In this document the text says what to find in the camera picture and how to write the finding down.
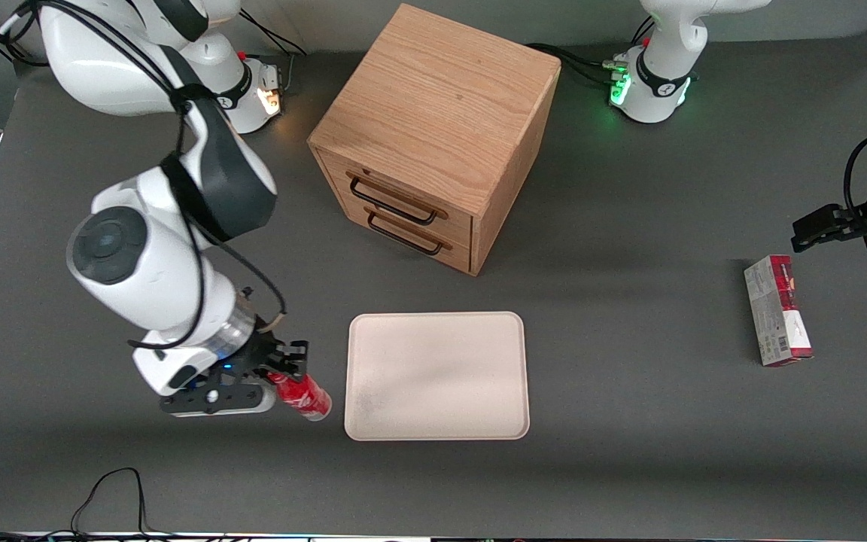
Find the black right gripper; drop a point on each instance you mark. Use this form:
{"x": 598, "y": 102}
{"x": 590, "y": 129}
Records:
{"x": 263, "y": 354}

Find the red coke bottle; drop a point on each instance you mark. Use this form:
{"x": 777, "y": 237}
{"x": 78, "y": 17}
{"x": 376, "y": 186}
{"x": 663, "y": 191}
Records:
{"x": 302, "y": 397}

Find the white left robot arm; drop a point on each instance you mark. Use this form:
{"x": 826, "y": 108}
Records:
{"x": 659, "y": 83}

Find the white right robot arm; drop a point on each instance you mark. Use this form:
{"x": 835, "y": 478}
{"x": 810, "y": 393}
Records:
{"x": 147, "y": 256}

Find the white rectangular tray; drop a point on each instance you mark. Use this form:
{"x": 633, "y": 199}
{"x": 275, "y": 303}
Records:
{"x": 437, "y": 376}

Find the grey and red carton box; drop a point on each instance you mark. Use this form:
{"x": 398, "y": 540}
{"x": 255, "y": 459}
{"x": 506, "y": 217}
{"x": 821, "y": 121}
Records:
{"x": 777, "y": 310}

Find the wooden drawer front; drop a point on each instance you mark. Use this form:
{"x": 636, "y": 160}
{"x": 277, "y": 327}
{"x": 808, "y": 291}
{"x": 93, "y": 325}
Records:
{"x": 403, "y": 197}
{"x": 411, "y": 235}

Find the wooden drawer cabinet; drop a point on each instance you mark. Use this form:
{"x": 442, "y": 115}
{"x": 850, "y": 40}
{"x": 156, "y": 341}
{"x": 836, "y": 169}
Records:
{"x": 433, "y": 113}

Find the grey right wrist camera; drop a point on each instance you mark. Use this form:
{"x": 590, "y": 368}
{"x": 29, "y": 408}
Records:
{"x": 215, "y": 399}

